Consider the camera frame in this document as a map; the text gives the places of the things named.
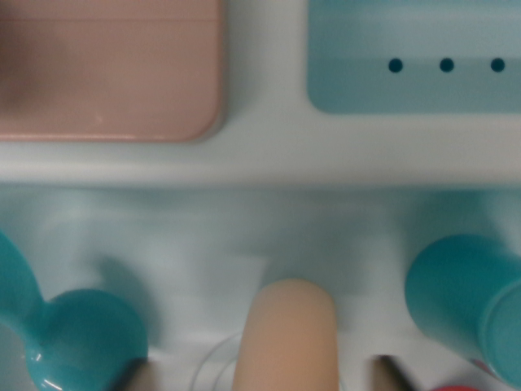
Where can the teal toy tumbler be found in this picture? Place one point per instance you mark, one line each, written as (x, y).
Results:
(456, 293)

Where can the red toy tumbler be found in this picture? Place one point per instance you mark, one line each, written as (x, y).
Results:
(452, 387)

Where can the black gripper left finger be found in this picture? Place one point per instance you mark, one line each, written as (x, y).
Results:
(142, 376)

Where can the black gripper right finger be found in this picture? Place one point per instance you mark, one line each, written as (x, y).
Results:
(390, 374)

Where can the teal dish brush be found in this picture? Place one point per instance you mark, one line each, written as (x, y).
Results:
(85, 334)

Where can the beige detergent bottle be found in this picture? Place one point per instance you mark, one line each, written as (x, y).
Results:
(287, 338)

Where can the grey toy faucet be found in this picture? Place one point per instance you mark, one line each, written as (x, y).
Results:
(106, 77)

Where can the light blue toy sink unit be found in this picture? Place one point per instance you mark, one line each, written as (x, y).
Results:
(260, 163)

